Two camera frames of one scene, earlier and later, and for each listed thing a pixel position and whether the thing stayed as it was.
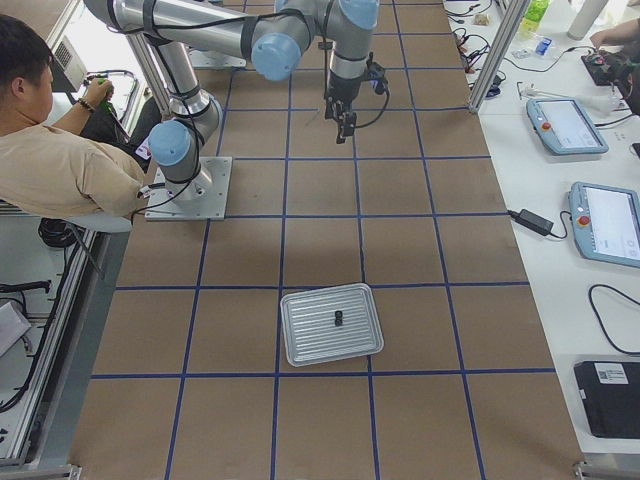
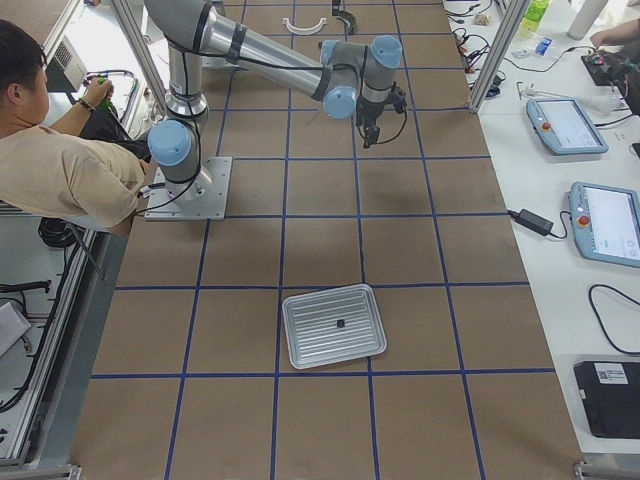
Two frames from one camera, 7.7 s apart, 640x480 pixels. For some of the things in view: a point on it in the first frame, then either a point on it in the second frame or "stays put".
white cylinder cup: x=588 y=13 stays put
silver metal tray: x=331 y=323 stays put
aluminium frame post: x=501 y=45 stays put
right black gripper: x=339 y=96 → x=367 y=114
